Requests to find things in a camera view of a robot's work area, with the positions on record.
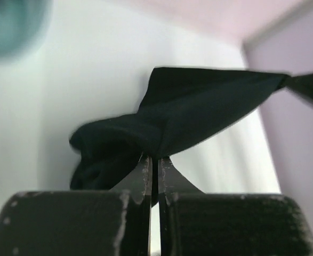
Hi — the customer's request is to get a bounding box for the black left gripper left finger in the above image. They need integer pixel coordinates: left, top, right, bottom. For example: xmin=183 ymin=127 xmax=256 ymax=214
xmin=0 ymin=156 xmax=153 ymax=256

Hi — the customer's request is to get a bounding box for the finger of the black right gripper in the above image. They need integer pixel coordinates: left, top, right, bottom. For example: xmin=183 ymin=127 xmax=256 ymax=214
xmin=286 ymin=73 xmax=313 ymax=105

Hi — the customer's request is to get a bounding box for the teal plastic bin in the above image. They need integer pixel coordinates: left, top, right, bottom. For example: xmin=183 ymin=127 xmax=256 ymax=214
xmin=0 ymin=1 xmax=53 ymax=59

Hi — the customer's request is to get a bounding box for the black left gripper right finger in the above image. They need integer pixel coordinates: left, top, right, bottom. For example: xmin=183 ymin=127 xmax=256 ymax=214
xmin=157 ymin=158 xmax=313 ymax=256

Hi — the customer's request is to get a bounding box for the black t shirt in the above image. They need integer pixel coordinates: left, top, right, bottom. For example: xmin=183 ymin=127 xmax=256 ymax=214
xmin=69 ymin=67 xmax=290 ymax=190

